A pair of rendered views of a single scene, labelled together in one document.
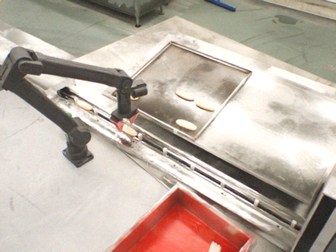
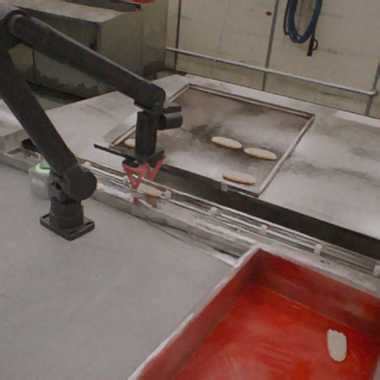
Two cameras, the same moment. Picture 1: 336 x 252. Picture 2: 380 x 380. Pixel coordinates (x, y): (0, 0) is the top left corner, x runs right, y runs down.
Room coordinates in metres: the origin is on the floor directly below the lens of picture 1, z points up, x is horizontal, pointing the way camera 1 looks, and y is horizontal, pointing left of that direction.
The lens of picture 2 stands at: (-0.05, 0.27, 1.50)
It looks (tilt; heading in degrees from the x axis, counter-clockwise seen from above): 29 degrees down; 349
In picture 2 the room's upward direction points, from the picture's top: 6 degrees clockwise
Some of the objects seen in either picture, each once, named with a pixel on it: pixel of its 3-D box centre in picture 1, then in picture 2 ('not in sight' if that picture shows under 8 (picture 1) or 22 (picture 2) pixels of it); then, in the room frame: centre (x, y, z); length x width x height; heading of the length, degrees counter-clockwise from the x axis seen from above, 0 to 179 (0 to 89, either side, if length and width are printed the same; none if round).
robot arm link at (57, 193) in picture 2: (77, 133); (71, 181); (0.96, 0.38, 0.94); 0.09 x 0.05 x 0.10; 122
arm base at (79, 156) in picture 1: (76, 149); (66, 211); (0.94, 0.39, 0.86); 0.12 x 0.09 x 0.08; 46
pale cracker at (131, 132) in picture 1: (127, 129); (145, 188); (1.07, 0.19, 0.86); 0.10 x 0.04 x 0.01; 54
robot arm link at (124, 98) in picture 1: (124, 94); (148, 122); (1.07, 0.19, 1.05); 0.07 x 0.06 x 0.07; 122
